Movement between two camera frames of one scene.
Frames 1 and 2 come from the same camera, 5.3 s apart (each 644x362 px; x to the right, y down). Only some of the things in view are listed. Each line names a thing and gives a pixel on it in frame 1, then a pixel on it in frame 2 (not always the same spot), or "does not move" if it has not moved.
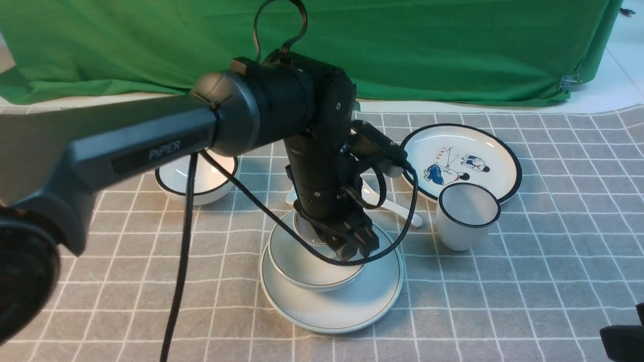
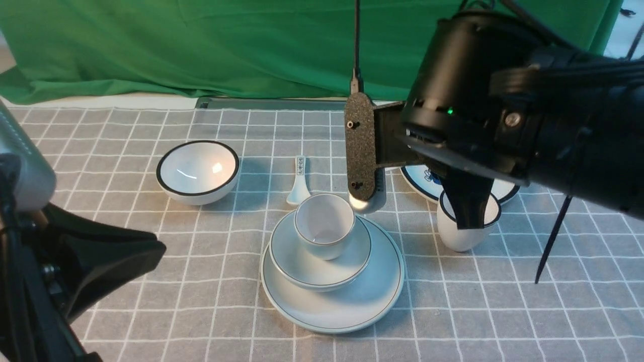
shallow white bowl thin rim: [297, 266] does not move
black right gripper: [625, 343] -> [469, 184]
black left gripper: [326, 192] -> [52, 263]
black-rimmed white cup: [466, 213] does not move
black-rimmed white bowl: [210, 182] does not move
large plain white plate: [348, 307] does not move
